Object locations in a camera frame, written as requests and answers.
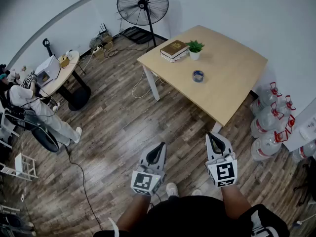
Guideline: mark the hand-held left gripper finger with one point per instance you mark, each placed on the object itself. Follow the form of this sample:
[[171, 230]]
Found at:
[[145, 155], [164, 157]]

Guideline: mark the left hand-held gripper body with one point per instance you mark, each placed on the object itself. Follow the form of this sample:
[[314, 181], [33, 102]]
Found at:
[[145, 181]]

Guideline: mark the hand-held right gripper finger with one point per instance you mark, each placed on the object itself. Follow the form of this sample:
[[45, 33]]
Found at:
[[227, 146], [209, 149]]

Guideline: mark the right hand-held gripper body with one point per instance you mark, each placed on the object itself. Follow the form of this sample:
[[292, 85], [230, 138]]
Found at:
[[224, 173]]

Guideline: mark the blue tape roll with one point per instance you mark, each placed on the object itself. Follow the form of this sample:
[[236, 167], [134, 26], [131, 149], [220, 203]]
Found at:
[[195, 77]]

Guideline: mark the person's right forearm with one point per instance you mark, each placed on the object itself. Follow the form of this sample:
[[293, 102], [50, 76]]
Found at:
[[234, 201]]

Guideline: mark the person's left forearm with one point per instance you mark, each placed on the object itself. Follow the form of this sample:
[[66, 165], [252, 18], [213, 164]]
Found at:
[[133, 211]]

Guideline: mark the white table leg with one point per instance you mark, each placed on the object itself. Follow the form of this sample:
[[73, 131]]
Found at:
[[216, 128], [151, 83]]

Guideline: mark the person's white left shoe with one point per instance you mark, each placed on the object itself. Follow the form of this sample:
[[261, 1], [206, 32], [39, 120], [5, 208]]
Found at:
[[172, 189]]

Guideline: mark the person's white shoe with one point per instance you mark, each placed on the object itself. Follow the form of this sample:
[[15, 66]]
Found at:
[[172, 189], [197, 192]]

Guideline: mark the person's white right shoe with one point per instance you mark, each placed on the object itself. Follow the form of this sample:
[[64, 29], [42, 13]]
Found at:
[[197, 192]]

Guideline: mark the pile of clear water bottles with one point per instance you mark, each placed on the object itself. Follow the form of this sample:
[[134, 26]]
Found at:
[[266, 122]]

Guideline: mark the person's black clothing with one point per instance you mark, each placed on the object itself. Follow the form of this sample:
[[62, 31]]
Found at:
[[192, 216]]

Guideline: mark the black tripod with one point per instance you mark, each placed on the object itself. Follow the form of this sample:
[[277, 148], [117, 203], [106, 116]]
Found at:
[[307, 181]]

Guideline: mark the green plant in white pot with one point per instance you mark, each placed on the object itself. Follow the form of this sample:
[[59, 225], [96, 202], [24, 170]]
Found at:
[[195, 49]]

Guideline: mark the black chair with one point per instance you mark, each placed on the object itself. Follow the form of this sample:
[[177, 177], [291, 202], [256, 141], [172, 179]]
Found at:
[[42, 134]]

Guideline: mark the brown hardcover book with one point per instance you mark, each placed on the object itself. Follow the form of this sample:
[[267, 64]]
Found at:
[[173, 48]]

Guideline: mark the round wooden table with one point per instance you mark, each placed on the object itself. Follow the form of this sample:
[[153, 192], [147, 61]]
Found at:
[[70, 69]]

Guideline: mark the white power strip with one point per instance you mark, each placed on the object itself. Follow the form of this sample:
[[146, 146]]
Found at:
[[97, 50]]

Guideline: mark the black floor rack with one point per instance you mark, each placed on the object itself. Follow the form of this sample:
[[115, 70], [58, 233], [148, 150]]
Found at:
[[138, 34]]

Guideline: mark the cardboard boxes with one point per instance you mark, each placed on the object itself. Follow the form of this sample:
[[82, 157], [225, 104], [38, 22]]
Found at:
[[106, 39]]

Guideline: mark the white slatted rack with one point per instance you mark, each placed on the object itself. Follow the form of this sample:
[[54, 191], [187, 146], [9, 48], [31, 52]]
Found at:
[[22, 165]]

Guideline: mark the small yellow box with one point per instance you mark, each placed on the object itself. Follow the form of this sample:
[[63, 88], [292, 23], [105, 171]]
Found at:
[[64, 61]]

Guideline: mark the white box appliance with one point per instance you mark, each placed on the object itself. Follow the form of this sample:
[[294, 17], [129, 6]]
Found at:
[[49, 68]]

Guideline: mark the black router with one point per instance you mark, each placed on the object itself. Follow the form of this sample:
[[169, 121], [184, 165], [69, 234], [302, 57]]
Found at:
[[103, 29]]

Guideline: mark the black upright stand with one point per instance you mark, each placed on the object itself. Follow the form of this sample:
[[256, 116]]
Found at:
[[48, 46]]

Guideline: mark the black standing fan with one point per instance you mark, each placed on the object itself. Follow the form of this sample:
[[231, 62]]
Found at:
[[142, 5]]

